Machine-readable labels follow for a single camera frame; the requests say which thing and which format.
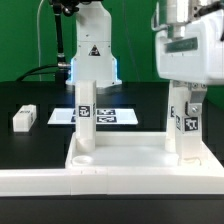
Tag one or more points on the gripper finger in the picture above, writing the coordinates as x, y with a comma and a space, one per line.
195, 96

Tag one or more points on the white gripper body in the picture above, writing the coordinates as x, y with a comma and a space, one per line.
198, 56

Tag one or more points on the white desk top tray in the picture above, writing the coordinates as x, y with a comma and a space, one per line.
136, 149

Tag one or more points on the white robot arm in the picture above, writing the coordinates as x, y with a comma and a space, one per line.
94, 60

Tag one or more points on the fiducial marker sheet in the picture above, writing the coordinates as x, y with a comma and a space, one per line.
113, 116

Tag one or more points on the white L-shaped fence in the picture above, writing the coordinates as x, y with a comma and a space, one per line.
111, 181

